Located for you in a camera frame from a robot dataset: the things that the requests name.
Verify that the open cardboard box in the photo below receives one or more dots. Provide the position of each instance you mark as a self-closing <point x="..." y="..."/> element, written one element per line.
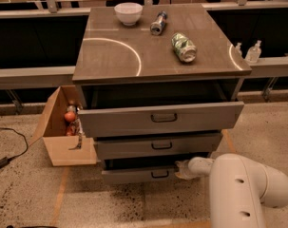
<point x="63" y="150"/>

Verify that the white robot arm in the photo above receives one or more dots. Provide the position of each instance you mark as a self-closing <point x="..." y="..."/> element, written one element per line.
<point x="238" y="189"/>

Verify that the grey drawer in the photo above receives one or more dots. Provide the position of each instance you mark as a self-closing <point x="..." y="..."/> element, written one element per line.
<point x="150" y="169"/>
<point x="159" y="145"/>
<point x="161" y="119"/>

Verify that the grey middle drawer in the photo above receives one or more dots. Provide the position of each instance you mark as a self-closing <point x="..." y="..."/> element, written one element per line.
<point x="159" y="145"/>

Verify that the red snack packet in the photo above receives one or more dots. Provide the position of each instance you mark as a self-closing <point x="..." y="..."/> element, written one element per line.
<point x="71" y="130"/>

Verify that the grey drawer cabinet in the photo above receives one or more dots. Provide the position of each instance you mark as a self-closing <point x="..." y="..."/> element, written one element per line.
<point x="121" y="66"/>

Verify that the grey top drawer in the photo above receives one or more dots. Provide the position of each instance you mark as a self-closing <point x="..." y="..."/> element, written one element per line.
<point x="161" y="119"/>

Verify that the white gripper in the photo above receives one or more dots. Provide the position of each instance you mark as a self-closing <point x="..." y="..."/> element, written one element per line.
<point x="193" y="167"/>

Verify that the blue silver slim can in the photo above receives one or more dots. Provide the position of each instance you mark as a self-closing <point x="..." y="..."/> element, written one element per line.
<point x="156" y="27"/>

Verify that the red round fruit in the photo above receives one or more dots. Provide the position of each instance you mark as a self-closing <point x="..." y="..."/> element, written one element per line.
<point x="70" y="116"/>

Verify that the green white soda can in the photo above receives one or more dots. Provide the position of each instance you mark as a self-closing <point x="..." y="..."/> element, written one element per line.
<point x="184" y="48"/>

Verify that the small clear spray bottle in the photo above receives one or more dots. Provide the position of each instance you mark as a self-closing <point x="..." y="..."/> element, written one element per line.
<point x="238" y="48"/>

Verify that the grey bottom drawer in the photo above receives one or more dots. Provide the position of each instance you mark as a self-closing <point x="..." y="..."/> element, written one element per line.
<point x="150" y="169"/>

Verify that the clear pump bottle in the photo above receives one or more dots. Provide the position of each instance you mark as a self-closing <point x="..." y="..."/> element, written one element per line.
<point x="253" y="53"/>

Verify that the white ceramic bowl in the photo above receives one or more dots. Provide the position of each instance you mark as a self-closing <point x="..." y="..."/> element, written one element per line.
<point x="128" y="13"/>

